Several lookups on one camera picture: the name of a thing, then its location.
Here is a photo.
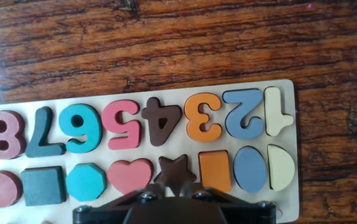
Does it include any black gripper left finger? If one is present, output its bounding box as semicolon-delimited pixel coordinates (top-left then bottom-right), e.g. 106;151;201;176
72;182;167;224

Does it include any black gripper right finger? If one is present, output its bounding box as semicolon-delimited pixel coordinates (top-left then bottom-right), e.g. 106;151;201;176
181;181;277;224

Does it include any brown star piece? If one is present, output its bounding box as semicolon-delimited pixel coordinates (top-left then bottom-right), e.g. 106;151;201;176
153;154;198;197

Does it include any wooden shape puzzle board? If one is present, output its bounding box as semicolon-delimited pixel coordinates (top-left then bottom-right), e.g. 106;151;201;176
0;78;300;224

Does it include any pink heart piece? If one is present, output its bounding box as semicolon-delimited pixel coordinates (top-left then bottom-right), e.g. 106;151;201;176
106;158;154;195

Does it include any teal octagon piece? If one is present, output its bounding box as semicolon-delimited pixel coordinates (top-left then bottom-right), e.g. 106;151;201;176
65;162;108;202

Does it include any grey-blue oval piece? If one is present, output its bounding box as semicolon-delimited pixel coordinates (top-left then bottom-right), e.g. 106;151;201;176
233;146;268;194

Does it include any orange rectangle piece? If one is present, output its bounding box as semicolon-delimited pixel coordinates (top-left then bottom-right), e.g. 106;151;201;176
198;149;232;194

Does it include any cream semicircle piece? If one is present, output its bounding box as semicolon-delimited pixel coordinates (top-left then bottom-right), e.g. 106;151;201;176
267;144;296;192

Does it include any dark green square piece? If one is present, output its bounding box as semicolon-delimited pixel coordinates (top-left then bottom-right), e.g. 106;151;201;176
21;166;67;207

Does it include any teal number six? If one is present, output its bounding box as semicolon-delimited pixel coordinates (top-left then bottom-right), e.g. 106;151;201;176
58;103;103;154

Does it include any pink number five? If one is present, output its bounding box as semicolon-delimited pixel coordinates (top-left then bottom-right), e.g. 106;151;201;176
101;99;142;151

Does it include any cream number one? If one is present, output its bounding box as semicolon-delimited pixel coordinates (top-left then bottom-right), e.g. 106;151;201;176
264;86;295;138

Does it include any brown number four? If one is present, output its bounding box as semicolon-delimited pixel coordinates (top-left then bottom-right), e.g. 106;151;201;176
141;96;183;147

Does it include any dark green number seven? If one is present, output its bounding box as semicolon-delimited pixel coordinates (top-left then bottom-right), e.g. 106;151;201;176
25;106;67;159

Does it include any red circle piece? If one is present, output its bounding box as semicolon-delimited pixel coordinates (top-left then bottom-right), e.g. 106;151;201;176
0;170;23;208

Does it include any grey-blue number two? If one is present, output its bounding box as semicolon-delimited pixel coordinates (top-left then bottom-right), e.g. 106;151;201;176
222;88;265;140

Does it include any orange number three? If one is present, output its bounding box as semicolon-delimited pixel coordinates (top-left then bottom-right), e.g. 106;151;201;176
183;92;223;143

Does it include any red number eight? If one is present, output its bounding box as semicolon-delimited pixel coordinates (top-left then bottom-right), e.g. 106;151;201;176
0;110;27;160

